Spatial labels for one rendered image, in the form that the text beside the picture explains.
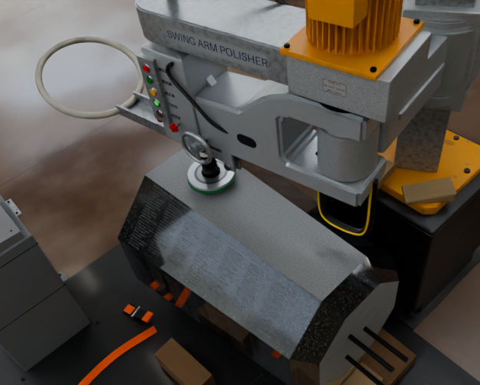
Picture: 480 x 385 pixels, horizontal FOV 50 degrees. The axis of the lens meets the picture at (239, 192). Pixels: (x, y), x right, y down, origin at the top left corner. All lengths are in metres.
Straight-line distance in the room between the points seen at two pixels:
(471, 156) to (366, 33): 1.34
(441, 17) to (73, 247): 2.50
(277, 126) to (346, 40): 0.44
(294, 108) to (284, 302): 0.77
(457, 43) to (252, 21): 0.74
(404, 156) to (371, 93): 1.06
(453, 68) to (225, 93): 0.82
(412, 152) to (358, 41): 1.11
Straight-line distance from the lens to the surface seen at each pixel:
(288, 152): 1.75
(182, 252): 2.27
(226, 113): 1.78
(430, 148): 2.35
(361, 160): 1.62
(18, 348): 2.92
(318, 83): 1.42
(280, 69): 1.50
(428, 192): 2.31
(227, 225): 2.14
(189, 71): 1.81
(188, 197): 2.28
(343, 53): 1.34
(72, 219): 3.62
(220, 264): 2.14
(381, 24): 1.33
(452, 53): 1.99
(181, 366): 2.65
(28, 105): 4.86
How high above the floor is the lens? 2.47
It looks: 46 degrees down
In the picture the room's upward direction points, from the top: 10 degrees counter-clockwise
